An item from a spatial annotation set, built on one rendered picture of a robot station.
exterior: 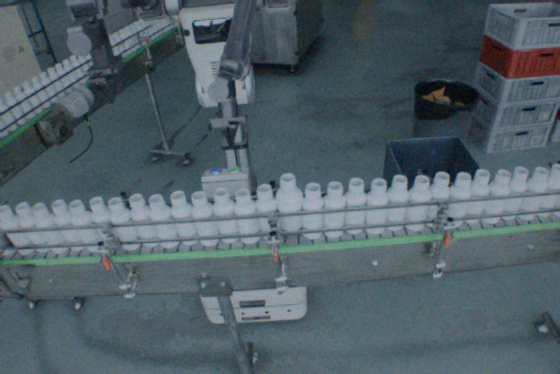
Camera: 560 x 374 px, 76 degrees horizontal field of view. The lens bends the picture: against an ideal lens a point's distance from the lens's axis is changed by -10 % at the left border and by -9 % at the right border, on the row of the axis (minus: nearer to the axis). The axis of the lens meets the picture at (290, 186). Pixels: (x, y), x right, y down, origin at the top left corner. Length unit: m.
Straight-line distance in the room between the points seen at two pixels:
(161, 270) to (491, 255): 0.99
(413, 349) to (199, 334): 1.09
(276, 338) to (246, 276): 0.94
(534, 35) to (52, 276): 3.10
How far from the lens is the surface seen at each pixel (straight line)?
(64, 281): 1.36
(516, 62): 3.18
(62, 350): 2.42
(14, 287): 1.38
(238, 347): 1.59
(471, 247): 1.24
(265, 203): 1.02
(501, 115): 3.34
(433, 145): 1.69
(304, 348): 2.04
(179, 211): 1.06
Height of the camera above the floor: 1.79
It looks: 38 degrees down
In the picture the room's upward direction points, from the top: 4 degrees counter-clockwise
